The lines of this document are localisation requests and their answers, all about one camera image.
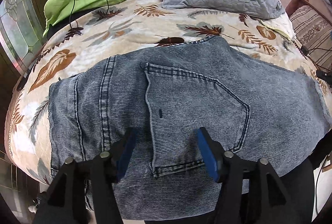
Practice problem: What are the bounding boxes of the black power adapter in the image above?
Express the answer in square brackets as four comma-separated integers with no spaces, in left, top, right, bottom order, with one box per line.
[316,70,332,86]

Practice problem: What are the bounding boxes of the grey denim pants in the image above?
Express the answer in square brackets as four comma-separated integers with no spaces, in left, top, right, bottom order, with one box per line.
[48,36,331,221]

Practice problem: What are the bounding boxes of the leaf pattern bed blanket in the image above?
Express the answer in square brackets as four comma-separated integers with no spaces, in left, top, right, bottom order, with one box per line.
[5,0,317,184]

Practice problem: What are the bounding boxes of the wooden door with glass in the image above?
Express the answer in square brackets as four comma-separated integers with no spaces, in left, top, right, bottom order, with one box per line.
[1,0,47,135]

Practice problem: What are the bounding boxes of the cream white pillow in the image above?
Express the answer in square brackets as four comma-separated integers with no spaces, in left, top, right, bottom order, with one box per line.
[258,12,296,41]

